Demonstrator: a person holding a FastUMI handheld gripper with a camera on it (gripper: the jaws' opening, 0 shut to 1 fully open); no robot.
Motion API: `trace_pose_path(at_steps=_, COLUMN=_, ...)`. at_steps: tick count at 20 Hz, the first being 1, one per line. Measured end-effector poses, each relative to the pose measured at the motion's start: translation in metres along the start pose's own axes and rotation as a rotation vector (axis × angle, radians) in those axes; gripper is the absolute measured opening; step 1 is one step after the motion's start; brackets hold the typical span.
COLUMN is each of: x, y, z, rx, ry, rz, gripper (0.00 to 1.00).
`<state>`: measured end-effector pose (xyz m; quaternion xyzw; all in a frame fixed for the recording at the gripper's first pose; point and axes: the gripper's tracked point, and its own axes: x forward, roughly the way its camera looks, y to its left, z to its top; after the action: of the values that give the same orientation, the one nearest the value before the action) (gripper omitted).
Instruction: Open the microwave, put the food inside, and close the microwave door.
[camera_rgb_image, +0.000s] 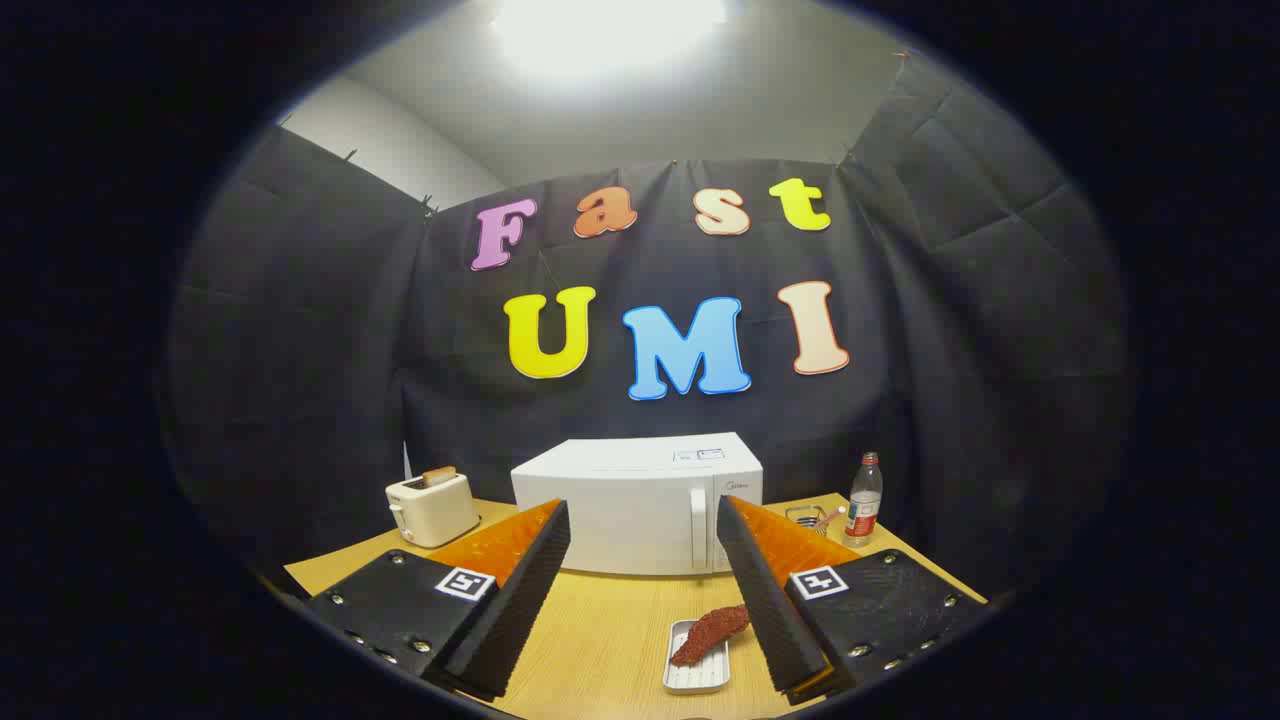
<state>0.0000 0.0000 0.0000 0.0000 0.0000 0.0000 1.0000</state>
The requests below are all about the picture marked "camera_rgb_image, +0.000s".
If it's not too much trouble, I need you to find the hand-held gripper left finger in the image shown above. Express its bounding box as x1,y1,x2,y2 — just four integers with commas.
300,498,572,701

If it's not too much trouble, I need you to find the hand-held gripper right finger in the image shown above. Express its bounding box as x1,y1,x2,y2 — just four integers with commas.
716,494,991,707

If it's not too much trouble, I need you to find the reddish brown meat piece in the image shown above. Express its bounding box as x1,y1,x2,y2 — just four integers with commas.
670,604,751,667

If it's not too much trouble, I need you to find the white toaster oven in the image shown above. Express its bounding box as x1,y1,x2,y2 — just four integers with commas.
511,432,764,577

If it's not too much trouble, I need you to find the cream toaster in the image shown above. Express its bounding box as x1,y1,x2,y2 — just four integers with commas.
386,472,482,549

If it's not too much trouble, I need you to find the white ribbed tray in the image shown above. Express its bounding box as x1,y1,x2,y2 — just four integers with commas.
663,619,732,695

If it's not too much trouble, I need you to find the clear bottle red label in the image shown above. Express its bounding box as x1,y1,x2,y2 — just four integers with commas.
845,452,884,548

